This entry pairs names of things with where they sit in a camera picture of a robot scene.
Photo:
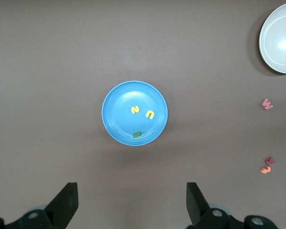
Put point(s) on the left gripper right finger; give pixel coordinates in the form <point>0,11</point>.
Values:
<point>202,212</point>

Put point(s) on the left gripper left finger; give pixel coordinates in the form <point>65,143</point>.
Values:
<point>59,210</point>

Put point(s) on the green foam letter u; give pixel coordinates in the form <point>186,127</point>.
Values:
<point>137,134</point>

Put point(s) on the yellow foam letter u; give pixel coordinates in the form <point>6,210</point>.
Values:
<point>149,117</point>

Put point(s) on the yellow foam digit two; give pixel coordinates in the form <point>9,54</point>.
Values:
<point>135,109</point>

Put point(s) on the small orange foam letter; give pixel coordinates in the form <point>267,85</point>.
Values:
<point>266,170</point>

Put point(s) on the dark red foam letter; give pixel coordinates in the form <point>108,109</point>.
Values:
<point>269,162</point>

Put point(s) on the blue plate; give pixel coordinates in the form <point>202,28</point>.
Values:
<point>124,124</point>

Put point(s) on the pink foam letter w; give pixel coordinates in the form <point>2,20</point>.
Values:
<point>267,105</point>

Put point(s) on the brown table cover mat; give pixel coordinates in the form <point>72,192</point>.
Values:
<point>62,71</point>

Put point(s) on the beige plate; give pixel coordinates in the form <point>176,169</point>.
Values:
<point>276,55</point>

